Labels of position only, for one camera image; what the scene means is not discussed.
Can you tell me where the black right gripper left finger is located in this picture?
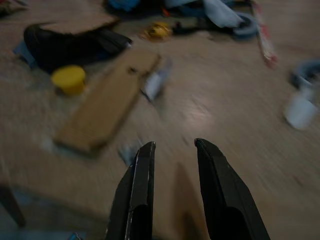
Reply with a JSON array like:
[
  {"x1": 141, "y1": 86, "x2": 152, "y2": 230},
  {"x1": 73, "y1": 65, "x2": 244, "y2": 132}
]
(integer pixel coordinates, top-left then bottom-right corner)
[{"x1": 105, "y1": 141, "x2": 156, "y2": 240}]

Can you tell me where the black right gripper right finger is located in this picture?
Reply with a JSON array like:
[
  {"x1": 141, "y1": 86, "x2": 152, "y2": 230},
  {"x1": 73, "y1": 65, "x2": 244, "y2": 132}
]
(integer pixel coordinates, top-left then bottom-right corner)
[{"x1": 194, "y1": 138, "x2": 271, "y2": 240}]

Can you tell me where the flat brown cardboard box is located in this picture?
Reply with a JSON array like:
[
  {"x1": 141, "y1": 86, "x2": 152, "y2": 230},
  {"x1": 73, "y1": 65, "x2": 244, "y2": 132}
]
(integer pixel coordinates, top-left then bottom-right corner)
[{"x1": 53, "y1": 51, "x2": 162, "y2": 154}]

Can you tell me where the white paper cup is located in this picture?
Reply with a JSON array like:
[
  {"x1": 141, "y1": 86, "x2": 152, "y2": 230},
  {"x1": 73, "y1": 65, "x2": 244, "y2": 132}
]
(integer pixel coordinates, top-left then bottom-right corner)
[{"x1": 283, "y1": 87, "x2": 319, "y2": 130}]

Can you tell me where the small white crumpled wrapper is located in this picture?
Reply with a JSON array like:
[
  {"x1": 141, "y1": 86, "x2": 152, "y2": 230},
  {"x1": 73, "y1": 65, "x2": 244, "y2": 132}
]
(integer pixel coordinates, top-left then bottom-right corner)
[{"x1": 142, "y1": 58, "x2": 174, "y2": 101}]

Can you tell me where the yellow round plastic lid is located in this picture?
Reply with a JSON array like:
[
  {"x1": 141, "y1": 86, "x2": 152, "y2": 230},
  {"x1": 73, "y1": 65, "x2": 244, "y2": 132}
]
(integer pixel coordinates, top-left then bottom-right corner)
[{"x1": 51, "y1": 65, "x2": 87, "y2": 96}]

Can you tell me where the blue grey round bowl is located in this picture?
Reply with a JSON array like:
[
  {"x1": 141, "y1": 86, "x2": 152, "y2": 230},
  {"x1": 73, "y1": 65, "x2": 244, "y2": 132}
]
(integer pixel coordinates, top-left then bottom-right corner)
[{"x1": 289, "y1": 59, "x2": 320, "y2": 88}]

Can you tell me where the black cloth bag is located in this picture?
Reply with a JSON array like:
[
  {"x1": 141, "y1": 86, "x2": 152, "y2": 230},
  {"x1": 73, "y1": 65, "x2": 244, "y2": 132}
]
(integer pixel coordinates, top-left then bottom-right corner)
[{"x1": 23, "y1": 23, "x2": 133, "y2": 72}]

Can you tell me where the red white long stick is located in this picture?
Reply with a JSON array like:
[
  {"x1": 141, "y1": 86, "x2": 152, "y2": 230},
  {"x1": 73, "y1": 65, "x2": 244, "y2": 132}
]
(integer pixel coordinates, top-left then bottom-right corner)
[{"x1": 251, "y1": 0, "x2": 278, "y2": 68}]

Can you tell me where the yellow tape measure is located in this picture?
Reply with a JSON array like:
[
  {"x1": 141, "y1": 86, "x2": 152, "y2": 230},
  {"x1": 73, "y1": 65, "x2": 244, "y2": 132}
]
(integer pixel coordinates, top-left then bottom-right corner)
[{"x1": 144, "y1": 21, "x2": 173, "y2": 40}]

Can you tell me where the blue grey tape roll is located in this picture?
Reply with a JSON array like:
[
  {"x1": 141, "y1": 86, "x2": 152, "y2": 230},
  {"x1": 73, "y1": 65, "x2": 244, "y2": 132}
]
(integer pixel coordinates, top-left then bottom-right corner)
[{"x1": 231, "y1": 12, "x2": 261, "y2": 41}]

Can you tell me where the light blue crumpled cloth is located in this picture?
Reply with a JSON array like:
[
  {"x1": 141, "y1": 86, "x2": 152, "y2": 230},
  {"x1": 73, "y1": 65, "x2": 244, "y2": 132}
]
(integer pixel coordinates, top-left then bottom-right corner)
[{"x1": 202, "y1": 0, "x2": 243, "y2": 28}]

